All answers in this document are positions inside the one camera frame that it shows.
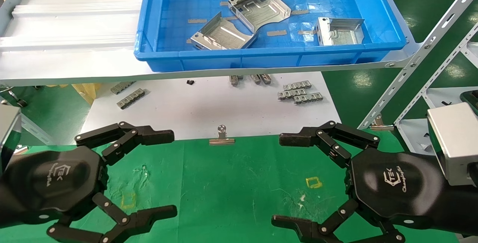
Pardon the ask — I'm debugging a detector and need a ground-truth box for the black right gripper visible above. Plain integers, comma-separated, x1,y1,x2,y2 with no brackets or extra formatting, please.
271,149,478,243

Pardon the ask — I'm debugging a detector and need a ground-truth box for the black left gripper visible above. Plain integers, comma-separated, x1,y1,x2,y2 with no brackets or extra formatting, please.
0,121,178,243

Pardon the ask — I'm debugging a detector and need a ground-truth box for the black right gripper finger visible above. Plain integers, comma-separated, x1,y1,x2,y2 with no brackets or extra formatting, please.
279,121,381,169

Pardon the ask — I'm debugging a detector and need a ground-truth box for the large sheet-metal bracket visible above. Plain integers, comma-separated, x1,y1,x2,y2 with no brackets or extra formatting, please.
228,0,291,34

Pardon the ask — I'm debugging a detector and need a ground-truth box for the green table mat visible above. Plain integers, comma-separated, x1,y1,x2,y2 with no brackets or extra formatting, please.
0,129,460,243

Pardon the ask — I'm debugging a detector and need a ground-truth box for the silver binder clip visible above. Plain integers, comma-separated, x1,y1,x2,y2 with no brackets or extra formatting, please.
370,113,395,131
209,125,236,146

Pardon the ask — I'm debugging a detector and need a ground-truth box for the clear plastic film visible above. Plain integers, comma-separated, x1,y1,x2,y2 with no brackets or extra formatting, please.
288,21,318,43

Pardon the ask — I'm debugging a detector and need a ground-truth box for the white metal side shelf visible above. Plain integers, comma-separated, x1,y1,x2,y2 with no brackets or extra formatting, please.
396,41,478,154

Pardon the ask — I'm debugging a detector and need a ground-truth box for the perforated grey angle bar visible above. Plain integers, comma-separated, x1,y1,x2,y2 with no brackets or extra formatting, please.
358,0,478,130
395,23,478,124

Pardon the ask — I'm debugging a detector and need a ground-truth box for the grey metal shelf tray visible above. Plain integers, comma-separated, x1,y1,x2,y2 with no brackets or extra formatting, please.
0,0,422,87

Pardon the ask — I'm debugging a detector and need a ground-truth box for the dark tray edge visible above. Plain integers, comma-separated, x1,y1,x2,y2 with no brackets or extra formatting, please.
460,90,478,115

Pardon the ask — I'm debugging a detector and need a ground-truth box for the small folded sheet-metal bracket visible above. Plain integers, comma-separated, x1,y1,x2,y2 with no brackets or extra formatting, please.
317,17,365,46

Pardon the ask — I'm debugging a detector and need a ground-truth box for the grey metal frame bar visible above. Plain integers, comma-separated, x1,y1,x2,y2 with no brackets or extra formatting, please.
21,114,56,146

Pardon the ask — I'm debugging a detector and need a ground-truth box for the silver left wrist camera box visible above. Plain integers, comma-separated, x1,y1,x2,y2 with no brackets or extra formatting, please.
0,105,22,172

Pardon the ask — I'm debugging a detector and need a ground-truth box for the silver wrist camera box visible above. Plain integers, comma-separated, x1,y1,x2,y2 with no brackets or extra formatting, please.
0,105,22,172
427,102,478,187

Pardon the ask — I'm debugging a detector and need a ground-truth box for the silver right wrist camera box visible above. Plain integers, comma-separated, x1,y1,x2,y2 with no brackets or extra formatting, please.
427,102,478,187

